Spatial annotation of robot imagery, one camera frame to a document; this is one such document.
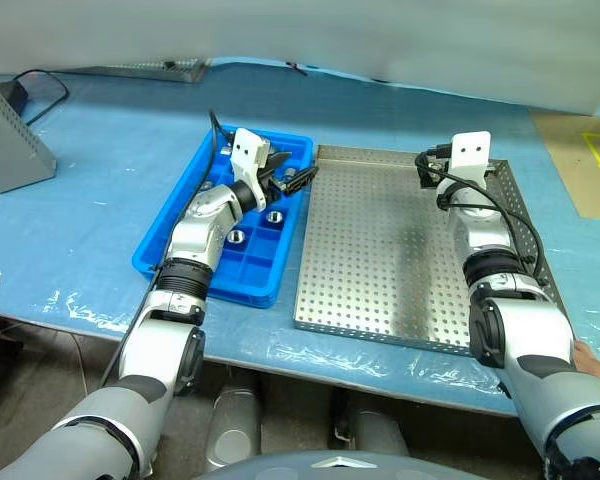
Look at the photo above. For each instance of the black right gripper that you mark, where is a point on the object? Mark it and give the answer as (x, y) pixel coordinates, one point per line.
(432, 175)

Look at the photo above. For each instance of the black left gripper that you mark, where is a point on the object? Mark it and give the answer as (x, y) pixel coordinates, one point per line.
(272, 185)

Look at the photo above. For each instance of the metal roller with gear hub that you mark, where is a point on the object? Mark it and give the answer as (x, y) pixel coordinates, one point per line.
(288, 173)
(206, 186)
(275, 218)
(226, 150)
(236, 236)

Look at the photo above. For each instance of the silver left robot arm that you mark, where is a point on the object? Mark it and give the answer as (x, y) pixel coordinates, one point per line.
(195, 240)

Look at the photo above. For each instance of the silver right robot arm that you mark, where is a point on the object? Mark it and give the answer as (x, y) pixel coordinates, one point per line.
(480, 235)

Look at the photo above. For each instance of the perforated steel tray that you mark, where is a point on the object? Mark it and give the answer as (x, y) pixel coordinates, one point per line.
(380, 250)
(145, 70)

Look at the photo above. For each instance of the blue plastic compartment tray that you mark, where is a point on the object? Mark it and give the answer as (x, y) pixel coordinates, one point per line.
(260, 270)

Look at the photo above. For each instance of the person's bare hand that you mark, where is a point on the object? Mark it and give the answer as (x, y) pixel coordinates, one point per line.
(597, 362)

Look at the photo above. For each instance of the brown cardboard sheet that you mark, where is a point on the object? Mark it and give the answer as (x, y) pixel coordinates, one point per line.
(560, 165)

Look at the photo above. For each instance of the blue plastic table cover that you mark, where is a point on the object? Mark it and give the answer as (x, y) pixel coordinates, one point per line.
(105, 175)

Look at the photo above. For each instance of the grey rounded cylinder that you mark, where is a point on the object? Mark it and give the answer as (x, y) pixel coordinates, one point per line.
(375, 432)
(235, 430)

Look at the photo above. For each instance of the grey perforated metal box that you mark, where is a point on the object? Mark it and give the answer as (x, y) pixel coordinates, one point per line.
(10, 150)

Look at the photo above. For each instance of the grey rounded robot torso shell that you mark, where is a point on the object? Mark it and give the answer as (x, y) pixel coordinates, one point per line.
(330, 467)

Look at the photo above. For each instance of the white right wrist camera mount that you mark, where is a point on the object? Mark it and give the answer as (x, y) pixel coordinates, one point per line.
(470, 155)

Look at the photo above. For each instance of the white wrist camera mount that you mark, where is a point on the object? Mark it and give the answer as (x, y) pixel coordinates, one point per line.
(245, 145)
(470, 155)

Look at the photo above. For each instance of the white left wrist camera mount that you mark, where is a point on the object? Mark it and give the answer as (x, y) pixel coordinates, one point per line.
(245, 145)

